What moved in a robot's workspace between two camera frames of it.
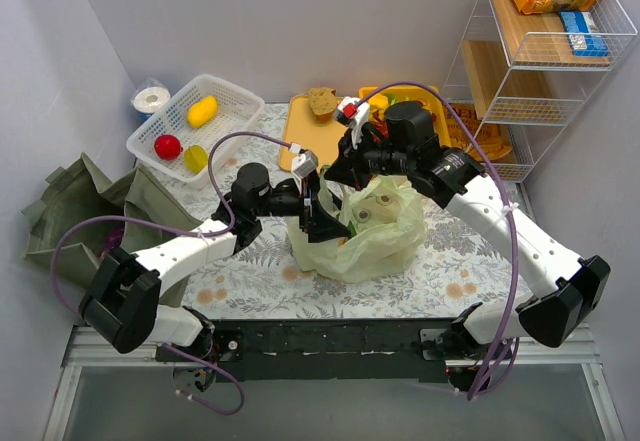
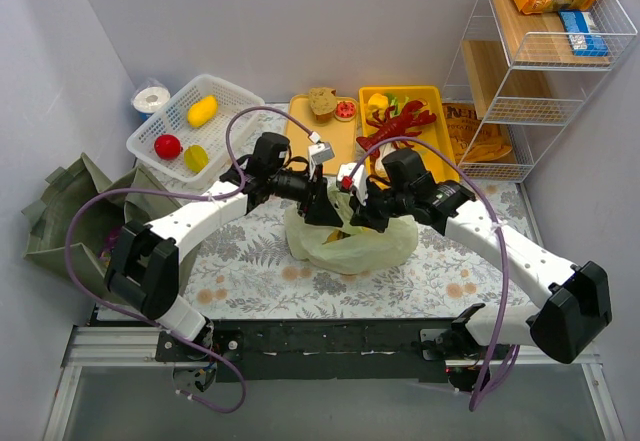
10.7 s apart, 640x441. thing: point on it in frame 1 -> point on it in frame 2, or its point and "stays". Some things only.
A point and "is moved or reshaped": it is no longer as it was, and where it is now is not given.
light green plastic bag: [386, 222] is moved or reshaped
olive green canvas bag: [77, 218] stays
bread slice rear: [323, 102] stays
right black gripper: [351, 159] -> [367, 209]
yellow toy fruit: [202, 112] stays
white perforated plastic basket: [184, 140] stays
